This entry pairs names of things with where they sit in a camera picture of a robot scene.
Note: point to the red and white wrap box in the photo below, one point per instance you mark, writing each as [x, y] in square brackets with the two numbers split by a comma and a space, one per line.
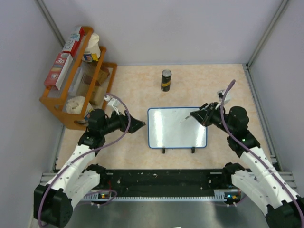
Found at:
[73, 42]

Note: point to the red and white foil box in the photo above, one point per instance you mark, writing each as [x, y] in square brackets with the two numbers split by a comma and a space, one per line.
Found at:
[58, 71]

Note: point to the brown wrapped soap block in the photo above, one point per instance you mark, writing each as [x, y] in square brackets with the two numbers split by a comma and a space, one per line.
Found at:
[103, 74]

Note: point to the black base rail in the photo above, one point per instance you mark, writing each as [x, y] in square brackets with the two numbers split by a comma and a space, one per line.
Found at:
[163, 183]

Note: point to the white bag lower shelf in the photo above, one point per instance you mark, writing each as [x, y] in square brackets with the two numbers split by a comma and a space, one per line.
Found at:
[75, 105]

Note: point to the tan wrapped soap block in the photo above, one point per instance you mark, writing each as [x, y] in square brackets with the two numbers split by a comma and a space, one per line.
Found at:
[97, 95]

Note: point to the grey slotted cable duct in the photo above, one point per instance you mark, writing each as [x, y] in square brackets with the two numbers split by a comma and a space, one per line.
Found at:
[218, 196]

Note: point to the white bag with cartoon label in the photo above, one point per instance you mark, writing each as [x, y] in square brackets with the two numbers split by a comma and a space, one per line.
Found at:
[92, 51]

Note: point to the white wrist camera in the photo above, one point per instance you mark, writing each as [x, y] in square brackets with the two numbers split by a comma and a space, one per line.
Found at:
[113, 103]
[223, 99]

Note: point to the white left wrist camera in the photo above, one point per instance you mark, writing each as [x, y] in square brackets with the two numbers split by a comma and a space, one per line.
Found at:
[113, 103]

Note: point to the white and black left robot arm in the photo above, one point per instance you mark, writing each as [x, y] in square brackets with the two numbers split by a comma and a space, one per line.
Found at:
[55, 201]

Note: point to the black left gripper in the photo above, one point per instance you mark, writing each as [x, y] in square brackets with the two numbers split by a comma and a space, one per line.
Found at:
[123, 120]

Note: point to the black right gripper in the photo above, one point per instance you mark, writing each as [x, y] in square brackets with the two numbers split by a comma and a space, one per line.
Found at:
[204, 116]

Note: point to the blue framed whiteboard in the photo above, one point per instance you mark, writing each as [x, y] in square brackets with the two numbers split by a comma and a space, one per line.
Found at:
[164, 130]

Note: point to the clear plastic sheet pack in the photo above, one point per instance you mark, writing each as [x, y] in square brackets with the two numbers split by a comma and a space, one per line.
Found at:
[83, 76]

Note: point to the black Schweppes can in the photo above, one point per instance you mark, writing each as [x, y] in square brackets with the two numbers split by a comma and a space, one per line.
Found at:
[166, 80]

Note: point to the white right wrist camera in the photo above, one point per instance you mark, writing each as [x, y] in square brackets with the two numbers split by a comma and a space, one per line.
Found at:
[223, 99]

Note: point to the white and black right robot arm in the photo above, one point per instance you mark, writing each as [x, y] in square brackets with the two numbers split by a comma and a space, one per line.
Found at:
[281, 205]

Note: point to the orange wooden shelf rack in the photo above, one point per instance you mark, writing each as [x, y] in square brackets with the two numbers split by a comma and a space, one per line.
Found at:
[55, 100]

